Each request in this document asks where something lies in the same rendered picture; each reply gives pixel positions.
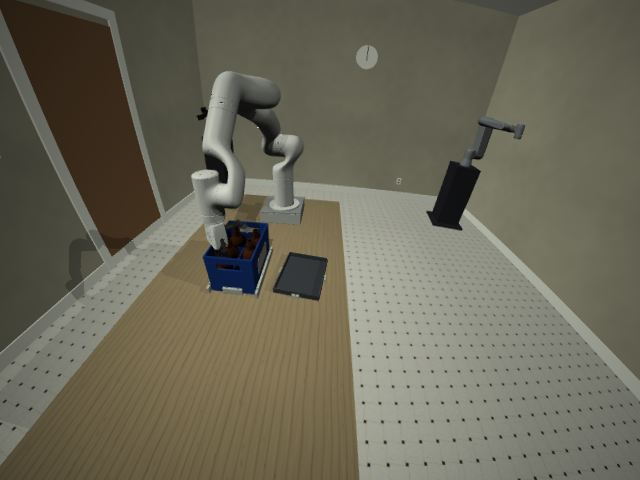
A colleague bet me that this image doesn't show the brown ceramic bottle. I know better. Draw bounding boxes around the brown ceramic bottle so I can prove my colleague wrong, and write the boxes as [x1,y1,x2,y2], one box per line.
[231,227,246,247]
[250,229,261,247]

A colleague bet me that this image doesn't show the brown glass bottle with green label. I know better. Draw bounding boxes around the brown glass bottle with green label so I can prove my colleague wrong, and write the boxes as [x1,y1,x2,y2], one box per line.
[243,239,256,260]

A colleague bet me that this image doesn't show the blue bottle crate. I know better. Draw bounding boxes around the blue bottle crate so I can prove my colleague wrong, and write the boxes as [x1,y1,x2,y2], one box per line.
[203,221,270,294]

